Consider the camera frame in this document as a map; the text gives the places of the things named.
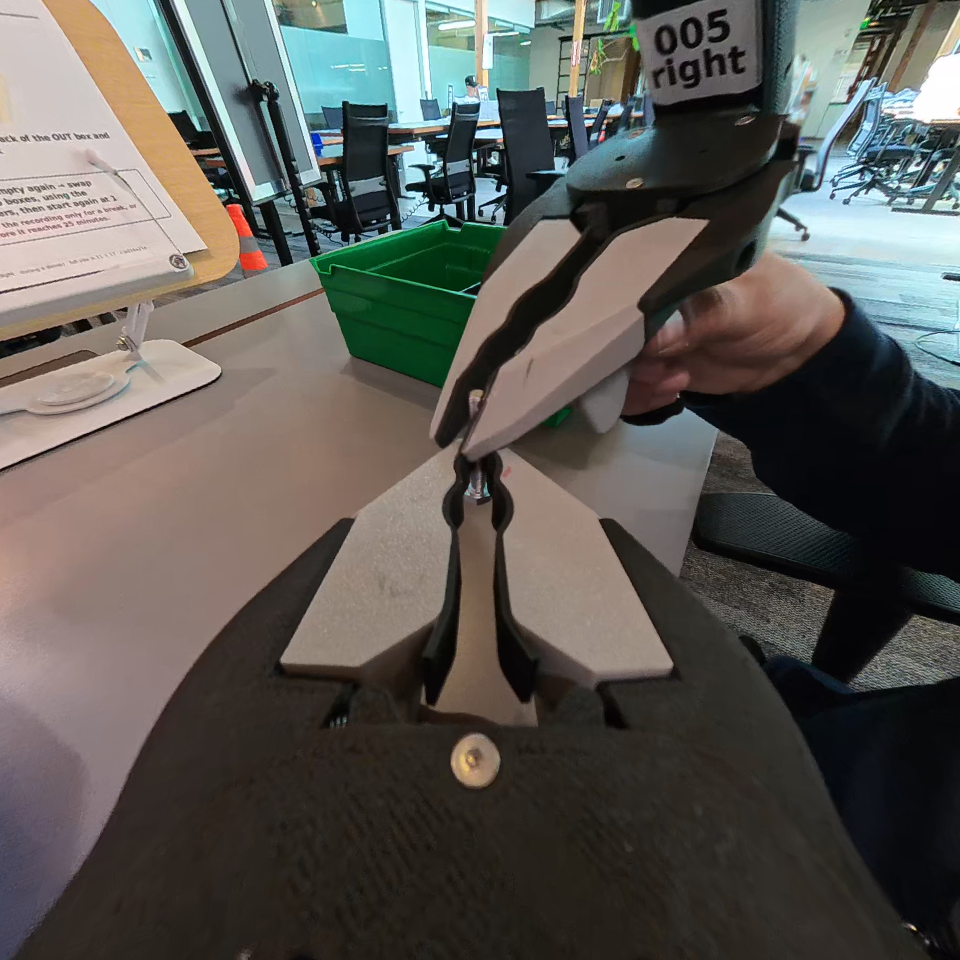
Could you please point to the green hanging plant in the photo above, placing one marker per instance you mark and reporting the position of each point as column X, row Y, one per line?
column 611, row 30

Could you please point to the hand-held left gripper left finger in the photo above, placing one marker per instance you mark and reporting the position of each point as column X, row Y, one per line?
column 367, row 585

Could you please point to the row of grey office chairs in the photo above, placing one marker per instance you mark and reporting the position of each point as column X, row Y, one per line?
column 885, row 150

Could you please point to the person's right hand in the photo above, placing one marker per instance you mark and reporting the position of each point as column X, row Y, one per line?
column 750, row 330

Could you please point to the row of black office chairs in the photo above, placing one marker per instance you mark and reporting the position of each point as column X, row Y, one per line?
column 525, row 150

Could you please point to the black bin divider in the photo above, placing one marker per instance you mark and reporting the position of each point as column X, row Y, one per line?
column 471, row 287

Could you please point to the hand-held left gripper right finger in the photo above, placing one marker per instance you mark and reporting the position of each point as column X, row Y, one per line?
column 577, row 585

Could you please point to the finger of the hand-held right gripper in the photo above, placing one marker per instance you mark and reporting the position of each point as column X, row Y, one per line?
column 592, row 330
column 517, row 285

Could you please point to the grey panel board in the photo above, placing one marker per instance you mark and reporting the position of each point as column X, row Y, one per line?
column 240, row 90

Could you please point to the person's dark clothing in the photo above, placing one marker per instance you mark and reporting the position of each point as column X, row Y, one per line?
column 862, row 787

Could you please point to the black mesh armrest chair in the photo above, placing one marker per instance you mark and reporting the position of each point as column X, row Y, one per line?
column 787, row 540

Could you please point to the person's right forearm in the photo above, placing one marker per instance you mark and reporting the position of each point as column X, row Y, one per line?
column 862, row 450

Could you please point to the orange traffic cone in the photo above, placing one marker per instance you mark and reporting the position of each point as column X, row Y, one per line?
column 247, row 240

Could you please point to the instruction sheet on stand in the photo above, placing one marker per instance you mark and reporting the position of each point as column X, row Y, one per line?
column 187, row 187

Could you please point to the green plastic bin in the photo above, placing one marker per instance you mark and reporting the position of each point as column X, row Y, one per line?
column 390, row 315

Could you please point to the silver hex bolt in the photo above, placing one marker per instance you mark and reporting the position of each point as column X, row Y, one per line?
column 475, row 472

